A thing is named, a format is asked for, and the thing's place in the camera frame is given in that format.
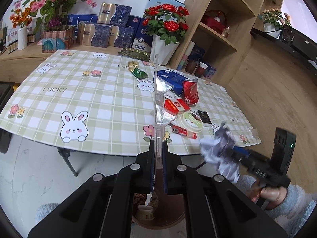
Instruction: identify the lower left blue gold box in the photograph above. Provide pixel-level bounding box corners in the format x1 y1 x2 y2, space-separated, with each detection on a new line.
77 23 112 48

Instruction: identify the silver foil wrapper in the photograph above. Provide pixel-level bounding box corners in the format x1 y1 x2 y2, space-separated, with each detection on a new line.
199 122 240 184

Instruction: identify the stack of pastel cups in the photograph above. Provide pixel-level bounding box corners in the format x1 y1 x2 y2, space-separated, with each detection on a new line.
176 41 195 71

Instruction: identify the red cup white lid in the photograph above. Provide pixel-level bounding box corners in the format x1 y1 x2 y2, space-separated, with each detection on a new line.
194 62 208 78

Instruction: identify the light blue tall box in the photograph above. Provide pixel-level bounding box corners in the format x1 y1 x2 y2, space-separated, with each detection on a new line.
146 0 186 9

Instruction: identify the red gift basket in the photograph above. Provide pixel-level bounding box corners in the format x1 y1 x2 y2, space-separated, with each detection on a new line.
201 10 227 35

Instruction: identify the gold leaf tray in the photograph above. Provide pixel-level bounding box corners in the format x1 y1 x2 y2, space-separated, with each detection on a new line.
118 47 150 62

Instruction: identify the brown paper bag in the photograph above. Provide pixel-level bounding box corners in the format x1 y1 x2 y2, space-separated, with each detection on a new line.
133 192 159 210

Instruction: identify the black folding table frame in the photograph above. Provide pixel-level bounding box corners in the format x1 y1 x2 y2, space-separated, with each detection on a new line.
57 148 78 177

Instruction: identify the navy box white label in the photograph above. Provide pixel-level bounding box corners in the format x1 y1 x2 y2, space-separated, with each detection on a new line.
132 38 152 52

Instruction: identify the red cigarette pack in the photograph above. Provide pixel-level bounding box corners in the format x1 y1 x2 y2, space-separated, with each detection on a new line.
164 98 191 115

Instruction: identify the peach rose plant white pot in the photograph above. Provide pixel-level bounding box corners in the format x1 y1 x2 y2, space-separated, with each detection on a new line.
260 8 291 39

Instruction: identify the small blue purple box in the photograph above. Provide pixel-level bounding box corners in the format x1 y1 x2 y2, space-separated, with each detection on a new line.
204 64 216 79

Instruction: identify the red clear tube packet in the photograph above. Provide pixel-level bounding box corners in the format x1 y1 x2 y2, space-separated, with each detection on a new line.
169 123 197 140

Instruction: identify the brown round trash bin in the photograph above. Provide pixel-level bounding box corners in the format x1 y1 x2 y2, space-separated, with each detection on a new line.
132 193 185 230

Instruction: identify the crushed red cola can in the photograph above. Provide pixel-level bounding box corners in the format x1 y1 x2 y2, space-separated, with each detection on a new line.
183 78 199 105

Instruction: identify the red rose plant white pot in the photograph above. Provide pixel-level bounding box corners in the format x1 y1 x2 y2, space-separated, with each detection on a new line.
142 4 190 66

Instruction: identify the pink blossom plant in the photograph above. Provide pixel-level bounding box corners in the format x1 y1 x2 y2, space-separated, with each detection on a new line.
14 0 98 34

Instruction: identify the blue coffee box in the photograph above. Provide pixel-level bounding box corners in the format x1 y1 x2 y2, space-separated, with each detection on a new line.
157 69 187 96

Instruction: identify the dark brown cup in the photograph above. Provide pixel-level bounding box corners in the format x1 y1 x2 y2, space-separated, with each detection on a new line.
185 60 199 74

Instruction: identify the lower right blue gold box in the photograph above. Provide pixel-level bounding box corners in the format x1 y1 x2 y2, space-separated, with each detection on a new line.
108 25 134 48

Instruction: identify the orange flowers white vase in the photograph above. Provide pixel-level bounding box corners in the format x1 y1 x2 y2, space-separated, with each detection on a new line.
10 7 32 51

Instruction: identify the flat blue box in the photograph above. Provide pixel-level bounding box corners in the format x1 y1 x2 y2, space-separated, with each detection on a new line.
68 14 99 25

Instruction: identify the blue gold box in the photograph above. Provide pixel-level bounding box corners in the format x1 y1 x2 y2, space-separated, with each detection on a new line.
97 3 132 27
108 25 134 48
77 23 112 48

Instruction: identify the white printed pouch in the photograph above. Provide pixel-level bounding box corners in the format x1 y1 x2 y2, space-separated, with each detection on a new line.
145 54 176 206

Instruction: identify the green gold tea packet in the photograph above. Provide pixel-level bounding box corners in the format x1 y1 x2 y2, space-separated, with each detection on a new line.
127 61 148 80

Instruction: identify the right hand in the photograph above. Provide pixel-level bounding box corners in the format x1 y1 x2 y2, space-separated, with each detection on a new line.
247 183 287 204

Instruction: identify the small glass bottle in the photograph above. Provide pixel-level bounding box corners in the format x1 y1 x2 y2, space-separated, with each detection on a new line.
221 27 230 38

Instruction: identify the wooden shelf unit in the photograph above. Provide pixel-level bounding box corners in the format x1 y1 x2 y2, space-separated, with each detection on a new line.
168 0 282 86

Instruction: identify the upper blue gold box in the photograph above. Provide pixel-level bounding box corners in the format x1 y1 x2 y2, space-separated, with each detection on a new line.
97 3 132 27

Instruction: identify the black tissue pack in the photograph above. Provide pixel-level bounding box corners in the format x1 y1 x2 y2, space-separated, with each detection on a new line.
197 110 212 126

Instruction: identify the striped planter box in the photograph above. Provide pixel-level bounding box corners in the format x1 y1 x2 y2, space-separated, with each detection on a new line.
41 25 75 53

